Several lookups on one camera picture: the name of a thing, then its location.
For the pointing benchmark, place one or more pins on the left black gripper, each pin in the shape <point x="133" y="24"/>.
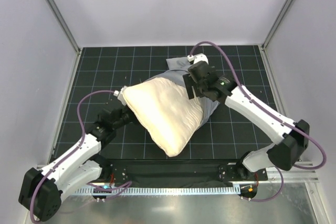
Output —
<point x="125" y="115"/>

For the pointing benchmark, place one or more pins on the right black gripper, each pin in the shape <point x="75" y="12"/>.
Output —
<point x="189" y="85"/>

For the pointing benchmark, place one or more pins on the grey fabric pillowcase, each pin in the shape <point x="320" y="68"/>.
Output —
<point x="177" y="67"/>

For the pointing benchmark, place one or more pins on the cream white pillow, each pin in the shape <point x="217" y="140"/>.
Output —
<point x="163" y="108"/>

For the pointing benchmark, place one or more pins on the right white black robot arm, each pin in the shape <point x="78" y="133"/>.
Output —
<point x="288" y="137"/>

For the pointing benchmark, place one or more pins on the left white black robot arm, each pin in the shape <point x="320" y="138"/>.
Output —
<point x="44" y="190"/>

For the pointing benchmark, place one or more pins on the black gridded cutting mat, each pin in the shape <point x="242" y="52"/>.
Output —
<point x="226" y="135"/>

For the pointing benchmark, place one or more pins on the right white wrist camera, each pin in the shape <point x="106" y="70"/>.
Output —
<point x="193" y="59"/>

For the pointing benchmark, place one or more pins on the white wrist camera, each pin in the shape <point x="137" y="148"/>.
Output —
<point x="120" y="95"/>
<point x="193" y="59"/>

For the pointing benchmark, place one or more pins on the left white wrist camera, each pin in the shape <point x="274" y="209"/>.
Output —
<point x="120" y="95"/>

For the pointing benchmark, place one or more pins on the slotted grey cable duct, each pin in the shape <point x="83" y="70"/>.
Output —
<point x="132" y="191"/>

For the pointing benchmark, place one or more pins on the left aluminium frame post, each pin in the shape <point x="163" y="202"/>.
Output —
<point x="62" y="23"/>

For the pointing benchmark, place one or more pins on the aluminium frame post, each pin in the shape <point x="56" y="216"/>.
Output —
<point x="279" y="19"/>
<point x="62" y="23"/>

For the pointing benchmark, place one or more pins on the aluminium front rail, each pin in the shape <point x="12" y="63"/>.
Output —
<point x="295" y="175"/>

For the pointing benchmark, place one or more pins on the right aluminium frame post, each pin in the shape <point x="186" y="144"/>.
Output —
<point x="279" y="19"/>

